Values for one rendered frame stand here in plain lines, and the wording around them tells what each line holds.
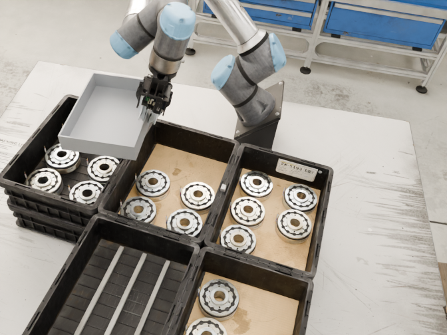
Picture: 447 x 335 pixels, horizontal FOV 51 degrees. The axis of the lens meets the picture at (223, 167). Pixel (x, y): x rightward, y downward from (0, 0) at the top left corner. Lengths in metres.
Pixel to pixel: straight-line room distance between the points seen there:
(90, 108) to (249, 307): 0.71
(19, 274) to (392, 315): 1.10
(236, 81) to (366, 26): 1.79
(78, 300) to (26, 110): 0.91
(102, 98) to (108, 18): 2.38
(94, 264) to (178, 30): 0.66
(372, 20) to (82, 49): 1.93
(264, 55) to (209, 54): 1.88
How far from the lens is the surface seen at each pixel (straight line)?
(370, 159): 1.89
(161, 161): 1.53
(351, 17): 3.23
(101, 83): 1.46
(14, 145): 1.83
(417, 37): 3.37
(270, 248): 1.37
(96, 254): 1.34
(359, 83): 3.47
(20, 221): 1.57
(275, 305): 1.29
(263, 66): 1.57
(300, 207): 1.44
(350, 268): 1.56
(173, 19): 1.05
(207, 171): 1.51
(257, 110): 1.66
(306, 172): 1.49
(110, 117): 1.36
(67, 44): 3.51
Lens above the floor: 1.97
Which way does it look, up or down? 48 degrees down
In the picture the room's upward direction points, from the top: 9 degrees clockwise
